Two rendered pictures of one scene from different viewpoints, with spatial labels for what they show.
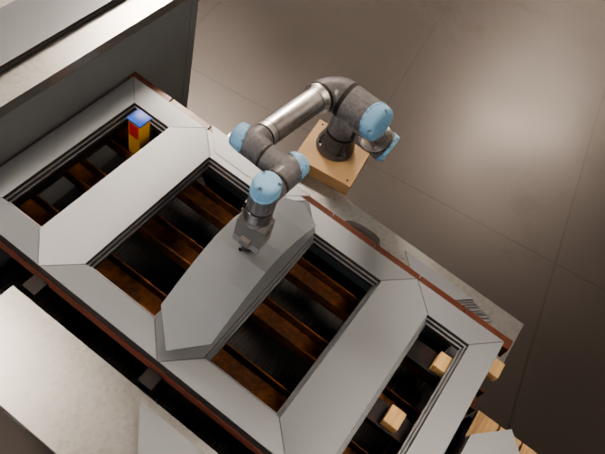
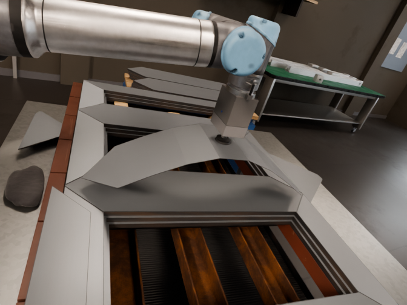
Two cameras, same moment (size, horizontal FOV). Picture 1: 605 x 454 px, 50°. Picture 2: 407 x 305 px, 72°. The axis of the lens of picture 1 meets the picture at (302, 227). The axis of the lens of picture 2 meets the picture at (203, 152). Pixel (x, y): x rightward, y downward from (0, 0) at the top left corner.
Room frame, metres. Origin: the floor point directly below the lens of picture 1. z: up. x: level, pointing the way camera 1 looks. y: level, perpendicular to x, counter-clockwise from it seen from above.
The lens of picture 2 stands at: (1.46, 0.60, 1.34)
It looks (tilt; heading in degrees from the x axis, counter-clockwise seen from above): 28 degrees down; 228
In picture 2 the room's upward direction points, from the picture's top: 18 degrees clockwise
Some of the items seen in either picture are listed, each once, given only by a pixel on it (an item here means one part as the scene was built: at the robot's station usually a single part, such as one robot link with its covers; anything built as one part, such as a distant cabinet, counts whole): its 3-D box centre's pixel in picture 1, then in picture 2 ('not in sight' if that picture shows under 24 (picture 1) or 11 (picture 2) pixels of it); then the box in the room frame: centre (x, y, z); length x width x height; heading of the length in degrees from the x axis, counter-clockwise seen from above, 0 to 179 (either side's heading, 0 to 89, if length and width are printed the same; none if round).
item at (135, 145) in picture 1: (139, 139); not in sight; (1.36, 0.65, 0.78); 0.05 x 0.05 x 0.19; 74
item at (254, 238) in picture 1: (250, 230); (238, 110); (0.96, 0.13, 1.12); 0.10 x 0.09 x 0.16; 167
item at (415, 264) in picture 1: (440, 296); (47, 129); (1.29, -0.55, 0.70); 0.39 x 0.12 x 0.04; 74
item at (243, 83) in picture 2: (257, 211); (245, 79); (0.97, 0.12, 1.20); 0.08 x 0.08 x 0.05
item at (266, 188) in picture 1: (265, 193); (255, 45); (0.98, 0.12, 1.27); 0.09 x 0.08 x 0.11; 161
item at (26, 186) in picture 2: (358, 236); (25, 184); (1.40, -0.20, 0.70); 0.20 x 0.10 x 0.03; 79
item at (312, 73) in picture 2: not in sight; (307, 95); (-2.62, -1.93, 0.44); 2.55 x 0.92 x 0.89; 172
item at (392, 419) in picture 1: (392, 419); not in sight; (0.75, -0.46, 0.79); 0.06 x 0.05 x 0.04; 164
